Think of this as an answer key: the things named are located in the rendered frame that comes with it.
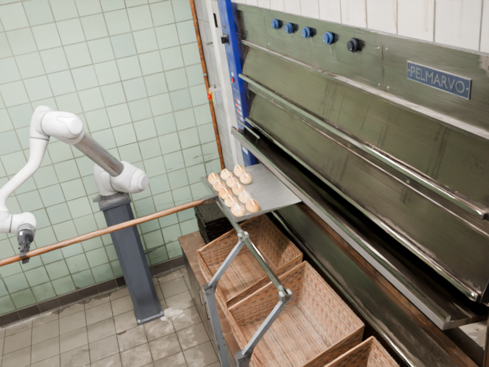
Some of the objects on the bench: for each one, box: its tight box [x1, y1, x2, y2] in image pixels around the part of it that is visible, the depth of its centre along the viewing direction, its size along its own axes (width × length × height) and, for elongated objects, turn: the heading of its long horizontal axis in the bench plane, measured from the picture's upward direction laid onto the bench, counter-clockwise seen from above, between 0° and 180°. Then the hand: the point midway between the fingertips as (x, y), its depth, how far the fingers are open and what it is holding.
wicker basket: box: [227, 261, 365, 367], centre depth 235 cm, size 49×56×28 cm
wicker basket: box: [196, 213, 303, 322], centre depth 286 cm, size 49×56×28 cm
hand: (24, 255), depth 238 cm, fingers closed on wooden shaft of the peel, 3 cm apart
